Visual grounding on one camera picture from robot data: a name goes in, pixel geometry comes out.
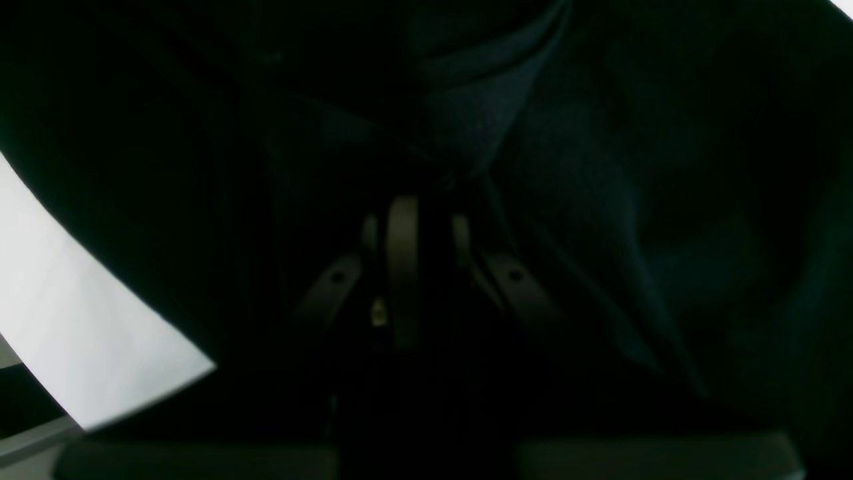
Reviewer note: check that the black T-shirt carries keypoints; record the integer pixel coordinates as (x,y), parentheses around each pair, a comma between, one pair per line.
(675,174)

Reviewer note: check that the right gripper white right finger image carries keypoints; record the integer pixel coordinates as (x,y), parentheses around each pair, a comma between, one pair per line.
(507,283)

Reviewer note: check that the right gripper white left finger image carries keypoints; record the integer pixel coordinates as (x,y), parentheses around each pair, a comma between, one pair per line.
(388,259)

